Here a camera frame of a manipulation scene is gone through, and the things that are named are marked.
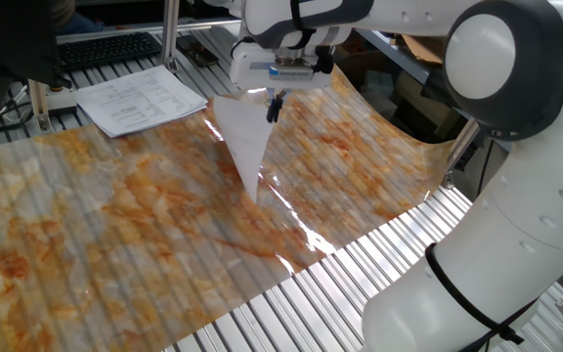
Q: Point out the stack of printed papers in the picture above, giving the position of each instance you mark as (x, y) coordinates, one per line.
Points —
(140, 100)

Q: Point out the black smartphone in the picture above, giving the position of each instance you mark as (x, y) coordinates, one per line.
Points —
(197, 51)

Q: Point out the aluminium frame crossbar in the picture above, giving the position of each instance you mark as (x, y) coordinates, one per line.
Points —
(203, 25)

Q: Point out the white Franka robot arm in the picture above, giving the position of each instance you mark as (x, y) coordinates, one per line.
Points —
(506, 244)

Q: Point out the black computer keyboard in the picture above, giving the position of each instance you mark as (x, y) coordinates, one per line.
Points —
(108, 49)

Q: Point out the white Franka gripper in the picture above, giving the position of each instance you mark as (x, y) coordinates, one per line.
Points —
(249, 73)

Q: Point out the short aluminium frame post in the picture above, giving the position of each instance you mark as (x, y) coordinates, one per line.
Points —
(40, 105)

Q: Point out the white printed paper sheet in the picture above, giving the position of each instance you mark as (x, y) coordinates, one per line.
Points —
(245, 132)

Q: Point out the white emergency stop box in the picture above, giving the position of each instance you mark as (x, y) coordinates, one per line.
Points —
(62, 101)

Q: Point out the orange marble pattern mat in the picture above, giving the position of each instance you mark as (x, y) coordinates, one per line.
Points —
(66, 244)

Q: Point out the black monitor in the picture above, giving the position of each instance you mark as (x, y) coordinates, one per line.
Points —
(8, 39)

